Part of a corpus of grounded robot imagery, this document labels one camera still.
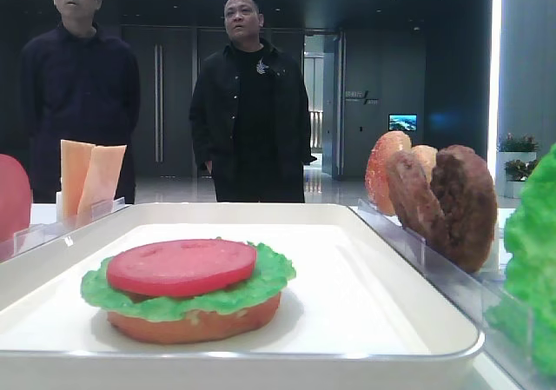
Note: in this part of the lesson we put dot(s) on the plain bun slice right rack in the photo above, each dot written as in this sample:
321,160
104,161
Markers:
427,158

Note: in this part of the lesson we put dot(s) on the brown meat patty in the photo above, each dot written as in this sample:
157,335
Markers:
414,202
465,190

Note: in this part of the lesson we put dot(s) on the bottom bun slice on tray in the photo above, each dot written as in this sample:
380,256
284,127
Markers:
197,326

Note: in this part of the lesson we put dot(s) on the wall display screen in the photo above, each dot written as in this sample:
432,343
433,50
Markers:
402,122

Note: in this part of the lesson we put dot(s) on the sesame top bun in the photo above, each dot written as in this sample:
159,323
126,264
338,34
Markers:
376,176

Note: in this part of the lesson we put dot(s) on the orange cheese slice outer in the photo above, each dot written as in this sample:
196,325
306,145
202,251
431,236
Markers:
75,160

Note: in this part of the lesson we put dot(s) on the man in dark navy shirt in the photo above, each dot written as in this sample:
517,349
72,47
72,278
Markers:
80,84

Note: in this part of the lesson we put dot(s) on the green lettuce leaf on tray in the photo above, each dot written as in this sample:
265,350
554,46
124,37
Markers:
272,273

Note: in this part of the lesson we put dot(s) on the potted flower planter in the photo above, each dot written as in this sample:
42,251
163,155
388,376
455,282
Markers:
515,161

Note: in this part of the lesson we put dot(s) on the red tomato slice on tray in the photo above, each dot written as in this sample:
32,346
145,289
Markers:
181,268

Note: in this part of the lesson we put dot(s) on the orange cheese slice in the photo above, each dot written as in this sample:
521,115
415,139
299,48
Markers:
75,160
100,184

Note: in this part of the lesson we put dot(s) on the red tomato slice in rack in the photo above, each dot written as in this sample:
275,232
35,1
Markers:
16,197

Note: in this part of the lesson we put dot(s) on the orange cheese slice inner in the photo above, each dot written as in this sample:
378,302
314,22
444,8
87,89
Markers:
100,184

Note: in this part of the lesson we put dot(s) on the green lettuce leaf in rack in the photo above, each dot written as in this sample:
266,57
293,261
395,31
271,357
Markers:
534,251

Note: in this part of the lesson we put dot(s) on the white rectangular metal tray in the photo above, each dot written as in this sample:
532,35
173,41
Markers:
356,316

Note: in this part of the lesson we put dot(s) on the man in black jacket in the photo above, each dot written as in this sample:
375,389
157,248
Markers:
249,115

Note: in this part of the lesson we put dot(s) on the clear acrylic left rack rail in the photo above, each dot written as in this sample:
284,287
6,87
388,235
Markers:
39,234

